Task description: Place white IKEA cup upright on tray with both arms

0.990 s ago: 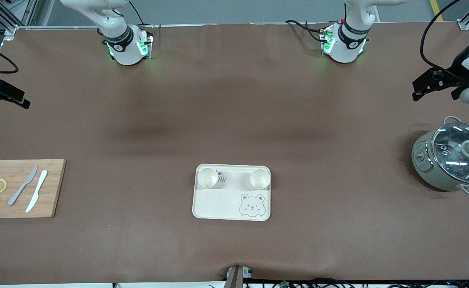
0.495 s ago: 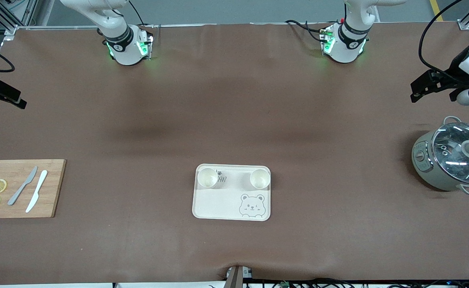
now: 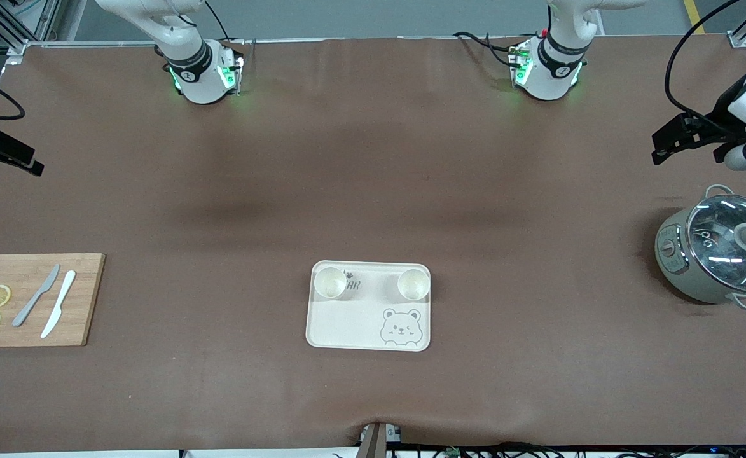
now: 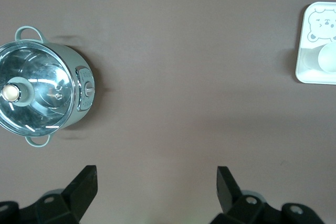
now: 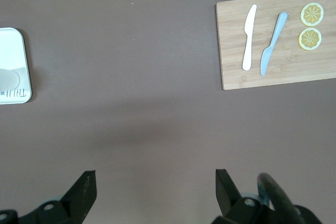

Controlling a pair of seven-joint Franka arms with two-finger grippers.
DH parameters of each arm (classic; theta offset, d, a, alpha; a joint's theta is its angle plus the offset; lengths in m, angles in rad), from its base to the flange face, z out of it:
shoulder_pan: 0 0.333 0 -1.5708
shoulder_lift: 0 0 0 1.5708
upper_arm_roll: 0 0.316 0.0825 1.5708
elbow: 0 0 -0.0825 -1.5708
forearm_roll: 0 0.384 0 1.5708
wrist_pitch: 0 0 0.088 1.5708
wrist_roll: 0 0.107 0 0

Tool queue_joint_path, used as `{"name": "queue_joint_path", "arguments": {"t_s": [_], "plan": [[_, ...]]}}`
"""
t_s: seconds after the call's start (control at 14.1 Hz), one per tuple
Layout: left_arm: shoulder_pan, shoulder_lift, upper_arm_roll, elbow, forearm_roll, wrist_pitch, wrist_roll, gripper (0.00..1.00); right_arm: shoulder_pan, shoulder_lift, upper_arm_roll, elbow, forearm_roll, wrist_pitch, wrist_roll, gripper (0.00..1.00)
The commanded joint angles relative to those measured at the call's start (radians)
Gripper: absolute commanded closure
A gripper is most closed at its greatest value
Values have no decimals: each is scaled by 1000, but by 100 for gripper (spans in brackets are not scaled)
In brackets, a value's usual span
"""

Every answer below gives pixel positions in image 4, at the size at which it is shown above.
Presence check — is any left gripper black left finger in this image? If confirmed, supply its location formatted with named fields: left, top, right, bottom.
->
left=36, top=165, right=99, bottom=224

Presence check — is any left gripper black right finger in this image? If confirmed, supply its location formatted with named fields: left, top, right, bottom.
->
left=211, top=166, right=267, bottom=224

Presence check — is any white plastic cup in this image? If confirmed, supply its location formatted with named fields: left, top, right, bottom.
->
left=304, top=42, right=336, bottom=74

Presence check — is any brown table cover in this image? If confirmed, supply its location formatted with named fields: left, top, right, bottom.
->
left=0, top=0, right=336, bottom=224

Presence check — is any cream tray with bear print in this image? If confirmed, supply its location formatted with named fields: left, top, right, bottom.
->
left=295, top=1, right=336, bottom=86

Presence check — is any sage green electric pot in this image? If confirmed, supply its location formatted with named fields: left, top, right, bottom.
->
left=0, top=26, right=96, bottom=147

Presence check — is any glass pot lid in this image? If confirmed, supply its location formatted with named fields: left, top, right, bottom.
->
left=0, top=40, right=77, bottom=133

